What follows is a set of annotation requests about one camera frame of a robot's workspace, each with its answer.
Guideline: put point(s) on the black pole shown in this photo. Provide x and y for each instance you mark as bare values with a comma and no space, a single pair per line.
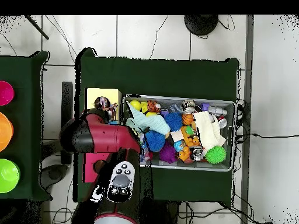
37,28

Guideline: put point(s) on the globe print ball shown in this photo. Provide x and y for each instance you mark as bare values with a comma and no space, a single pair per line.
179,145

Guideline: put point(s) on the dark green table cloth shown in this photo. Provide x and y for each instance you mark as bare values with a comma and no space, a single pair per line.
151,77
25,70

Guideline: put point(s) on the green spiky rubber ball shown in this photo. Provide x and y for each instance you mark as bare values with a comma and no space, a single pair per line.
215,155

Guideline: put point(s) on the orange tiger plush toy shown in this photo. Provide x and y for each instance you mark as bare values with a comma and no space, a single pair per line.
153,106

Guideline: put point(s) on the silver drink can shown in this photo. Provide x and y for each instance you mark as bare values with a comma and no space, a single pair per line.
197,153

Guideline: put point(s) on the pink plastic bowl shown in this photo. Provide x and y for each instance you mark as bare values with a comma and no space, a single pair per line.
5,93

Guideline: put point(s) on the colourful dotted cloth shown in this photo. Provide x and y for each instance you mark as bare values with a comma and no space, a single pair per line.
102,102

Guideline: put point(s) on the wooden box with three holes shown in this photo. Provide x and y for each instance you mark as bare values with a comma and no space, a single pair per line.
109,95

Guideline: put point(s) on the green plastic bowl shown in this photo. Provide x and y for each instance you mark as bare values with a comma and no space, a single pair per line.
8,176

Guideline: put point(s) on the black upright panel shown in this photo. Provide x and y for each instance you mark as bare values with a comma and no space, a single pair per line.
67,98

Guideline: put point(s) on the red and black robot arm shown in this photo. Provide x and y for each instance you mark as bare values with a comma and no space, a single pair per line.
112,137

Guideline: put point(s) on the grey stand base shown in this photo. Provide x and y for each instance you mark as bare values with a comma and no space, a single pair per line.
53,175

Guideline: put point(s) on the black round stand base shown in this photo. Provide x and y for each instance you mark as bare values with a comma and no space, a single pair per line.
201,24

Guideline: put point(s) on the light blue waffle cloth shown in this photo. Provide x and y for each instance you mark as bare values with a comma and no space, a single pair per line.
154,123

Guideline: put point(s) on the shallow clear mesh bin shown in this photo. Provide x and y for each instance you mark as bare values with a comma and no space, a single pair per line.
198,166

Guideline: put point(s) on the blue spiky rubber ball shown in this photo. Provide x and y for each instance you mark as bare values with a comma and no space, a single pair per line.
174,121
155,140

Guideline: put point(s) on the purple knobbly ball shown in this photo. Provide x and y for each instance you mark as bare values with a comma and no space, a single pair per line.
168,153

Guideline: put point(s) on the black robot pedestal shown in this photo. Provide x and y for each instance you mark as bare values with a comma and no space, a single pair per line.
165,214

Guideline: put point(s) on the orange plastic building block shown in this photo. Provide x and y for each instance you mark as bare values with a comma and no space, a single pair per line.
186,154

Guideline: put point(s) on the yellow smooth ball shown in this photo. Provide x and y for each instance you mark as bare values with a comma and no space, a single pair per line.
135,105

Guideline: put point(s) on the cream waffle cloth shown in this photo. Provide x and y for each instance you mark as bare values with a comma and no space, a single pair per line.
208,128

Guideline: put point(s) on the orange plastic bowl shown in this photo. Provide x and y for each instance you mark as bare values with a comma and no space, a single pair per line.
4,131

